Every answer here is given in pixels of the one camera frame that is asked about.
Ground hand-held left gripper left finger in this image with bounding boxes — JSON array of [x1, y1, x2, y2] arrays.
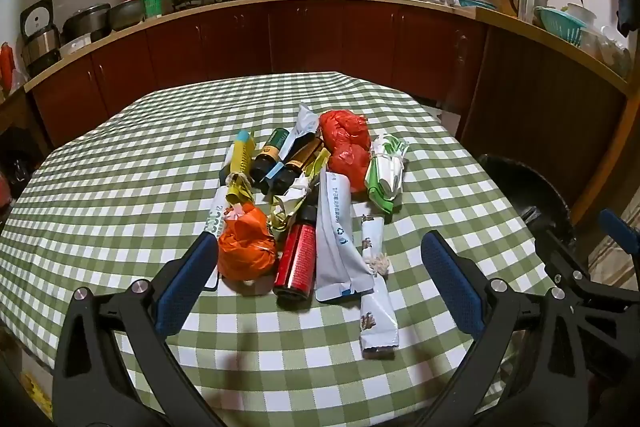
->
[[52, 231, 236, 427]]

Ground dark bottle brown label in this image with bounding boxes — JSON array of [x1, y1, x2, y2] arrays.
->
[[272, 137, 323, 202]]

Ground green white packet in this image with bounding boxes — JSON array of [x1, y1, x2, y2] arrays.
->
[[365, 133, 410, 214]]

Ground red plastic bag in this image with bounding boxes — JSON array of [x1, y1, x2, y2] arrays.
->
[[320, 109, 373, 192]]

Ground green plastic colander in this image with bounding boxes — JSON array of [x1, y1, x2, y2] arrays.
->
[[535, 6, 588, 48]]

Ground rice cooker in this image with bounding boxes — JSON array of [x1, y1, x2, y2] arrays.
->
[[20, 0, 62, 78]]

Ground white blue packet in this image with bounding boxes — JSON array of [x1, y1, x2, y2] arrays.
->
[[280, 103, 321, 158]]

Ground steel kettle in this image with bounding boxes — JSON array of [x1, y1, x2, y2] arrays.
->
[[510, 0, 548, 22]]

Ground dark cooking pot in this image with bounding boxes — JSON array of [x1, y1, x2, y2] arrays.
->
[[62, 3, 112, 42]]

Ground white green printed card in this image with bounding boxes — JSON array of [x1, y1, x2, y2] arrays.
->
[[204, 192, 236, 238]]

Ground red metallic bottle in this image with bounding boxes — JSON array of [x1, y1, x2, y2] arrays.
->
[[274, 206, 318, 303]]

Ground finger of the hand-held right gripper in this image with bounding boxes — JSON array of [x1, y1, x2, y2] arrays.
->
[[535, 227, 596, 288], [597, 208, 640, 268]]

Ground white foil pouch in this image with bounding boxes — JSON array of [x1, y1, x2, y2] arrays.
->
[[315, 171, 375, 303]]

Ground dark bottle green label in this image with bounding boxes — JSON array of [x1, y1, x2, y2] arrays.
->
[[250, 127, 293, 182]]

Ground yellow snack packet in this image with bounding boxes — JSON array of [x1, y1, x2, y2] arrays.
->
[[223, 138, 257, 215]]

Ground red orange flask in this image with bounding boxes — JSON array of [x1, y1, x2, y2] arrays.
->
[[0, 42, 15, 92]]

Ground black trash bin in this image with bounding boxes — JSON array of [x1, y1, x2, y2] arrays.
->
[[480, 153, 573, 253]]

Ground dark metal basin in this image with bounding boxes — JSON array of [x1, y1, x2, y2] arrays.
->
[[107, 0, 146, 32]]

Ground white yellow wrapper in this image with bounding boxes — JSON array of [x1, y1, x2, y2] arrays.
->
[[267, 148, 332, 235]]

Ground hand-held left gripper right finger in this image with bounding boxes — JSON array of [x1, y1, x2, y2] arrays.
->
[[420, 229, 608, 427]]

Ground dark red kitchen cabinets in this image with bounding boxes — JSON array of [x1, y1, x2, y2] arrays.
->
[[0, 0, 628, 208]]

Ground white printed paper sleeve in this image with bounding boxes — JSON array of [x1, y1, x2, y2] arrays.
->
[[359, 214, 399, 353]]

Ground orange plastic bag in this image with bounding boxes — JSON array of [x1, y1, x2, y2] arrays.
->
[[217, 203, 277, 283]]

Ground green checked tablecloth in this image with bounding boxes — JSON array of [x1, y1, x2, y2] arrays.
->
[[0, 71, 551, 415]]

